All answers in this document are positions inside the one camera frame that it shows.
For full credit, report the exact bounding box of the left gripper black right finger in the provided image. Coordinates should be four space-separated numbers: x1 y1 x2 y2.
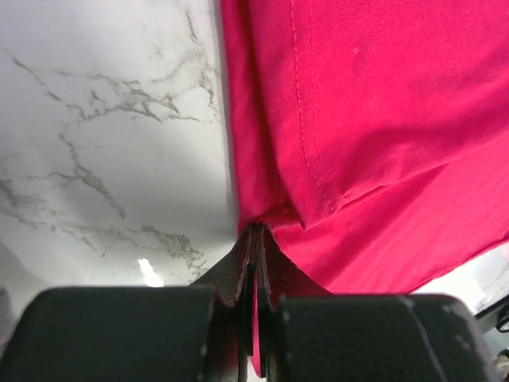
254 224 500 381

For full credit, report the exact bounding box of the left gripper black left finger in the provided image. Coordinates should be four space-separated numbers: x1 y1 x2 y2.
7 228 255 381

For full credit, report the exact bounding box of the red t shirt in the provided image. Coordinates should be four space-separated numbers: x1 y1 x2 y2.
220 0 509 379

